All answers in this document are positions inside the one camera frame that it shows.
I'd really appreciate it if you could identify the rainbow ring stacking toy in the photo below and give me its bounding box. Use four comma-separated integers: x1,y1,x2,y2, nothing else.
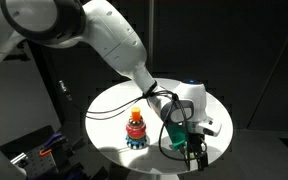
125,106,149,150

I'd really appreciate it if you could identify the red toy ring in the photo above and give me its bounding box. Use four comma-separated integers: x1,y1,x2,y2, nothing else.
125,123,147,135

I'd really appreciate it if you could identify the black vertical stand pole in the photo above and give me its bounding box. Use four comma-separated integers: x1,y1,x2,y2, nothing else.
27,39,68,128

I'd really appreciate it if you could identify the silver metal block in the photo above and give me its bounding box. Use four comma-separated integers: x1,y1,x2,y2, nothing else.
9,152,28,166

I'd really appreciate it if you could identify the black white checkered ring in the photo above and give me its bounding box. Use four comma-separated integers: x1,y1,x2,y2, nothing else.
129,118,144,128

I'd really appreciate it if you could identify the teal wrist camera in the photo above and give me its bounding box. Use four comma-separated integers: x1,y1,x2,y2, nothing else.
168,121,189,152

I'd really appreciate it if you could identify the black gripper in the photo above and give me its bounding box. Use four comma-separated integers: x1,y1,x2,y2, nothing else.
183,131,208,172

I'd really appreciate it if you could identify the orange clamp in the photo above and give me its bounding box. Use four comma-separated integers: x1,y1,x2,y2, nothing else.
38,147,54,157

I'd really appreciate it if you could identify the perforated metal breadboard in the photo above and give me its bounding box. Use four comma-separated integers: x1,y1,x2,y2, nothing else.
10,146,62,180

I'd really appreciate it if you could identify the grey vertical pole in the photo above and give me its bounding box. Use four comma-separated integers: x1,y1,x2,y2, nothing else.
147,0,155,81

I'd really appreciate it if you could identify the purple handled clamp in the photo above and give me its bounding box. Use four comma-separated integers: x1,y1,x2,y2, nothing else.
43,132,64,148

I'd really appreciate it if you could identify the cable connector plug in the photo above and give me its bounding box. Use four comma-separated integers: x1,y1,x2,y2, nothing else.
57,79,74,102

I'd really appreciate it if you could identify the lime green bumpy ring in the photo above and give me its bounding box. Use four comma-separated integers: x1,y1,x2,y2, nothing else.
188,150,199,160

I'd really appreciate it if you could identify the orange toy ring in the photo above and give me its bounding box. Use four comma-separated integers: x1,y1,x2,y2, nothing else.
127,132,146,139

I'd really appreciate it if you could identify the blue toy ring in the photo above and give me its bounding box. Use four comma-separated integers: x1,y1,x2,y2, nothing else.
125,134,148,144

